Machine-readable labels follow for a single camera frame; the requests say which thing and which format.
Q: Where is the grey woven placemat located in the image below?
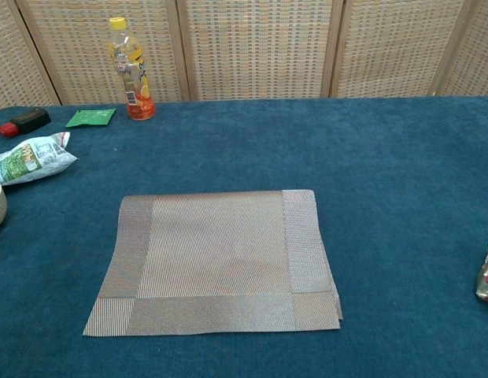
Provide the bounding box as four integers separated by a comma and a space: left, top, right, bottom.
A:
82, 189, 344, 338

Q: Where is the orange drink bottle yellow cap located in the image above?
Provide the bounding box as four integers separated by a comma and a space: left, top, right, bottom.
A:
107, 17, 157, 121

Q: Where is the blue table cloth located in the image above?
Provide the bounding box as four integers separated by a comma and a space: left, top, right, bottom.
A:
0, 95, 488, 378

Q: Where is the woven bamboo screen panel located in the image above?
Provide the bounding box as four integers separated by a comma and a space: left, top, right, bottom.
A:
15, 0, 192, 106
0, 0, 62, 113
176, 0, 345, 102
431, 0, 488, 98
329, 0, 475, 99

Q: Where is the green sachet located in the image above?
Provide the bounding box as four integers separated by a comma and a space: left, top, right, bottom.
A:
65, 107, 116, 129

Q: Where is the white green snack bag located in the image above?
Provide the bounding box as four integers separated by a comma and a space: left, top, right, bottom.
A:
0, 131, 79, 187

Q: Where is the black box with red cap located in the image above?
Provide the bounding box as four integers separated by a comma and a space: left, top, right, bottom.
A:
0, 107, 52, 139

